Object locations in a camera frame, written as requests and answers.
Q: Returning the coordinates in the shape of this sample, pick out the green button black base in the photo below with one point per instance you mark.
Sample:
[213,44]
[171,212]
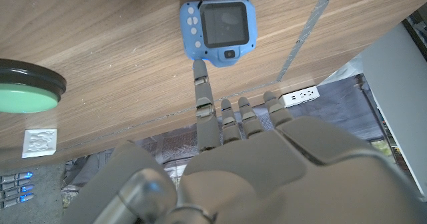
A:
[26,97]

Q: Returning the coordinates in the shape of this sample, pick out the white patterned cube block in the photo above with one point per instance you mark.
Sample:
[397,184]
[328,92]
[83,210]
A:
[39,143]

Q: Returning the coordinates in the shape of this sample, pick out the white power strip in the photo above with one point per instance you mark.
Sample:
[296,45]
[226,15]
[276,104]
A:
[298,96]

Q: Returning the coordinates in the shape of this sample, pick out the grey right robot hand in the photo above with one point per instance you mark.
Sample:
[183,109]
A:
[15,190]

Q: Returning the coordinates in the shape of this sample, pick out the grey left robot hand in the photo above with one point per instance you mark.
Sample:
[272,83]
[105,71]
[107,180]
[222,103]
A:
[267,184]

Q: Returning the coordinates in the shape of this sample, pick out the blue toy camera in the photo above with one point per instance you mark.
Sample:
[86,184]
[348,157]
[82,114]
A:
[223,25]

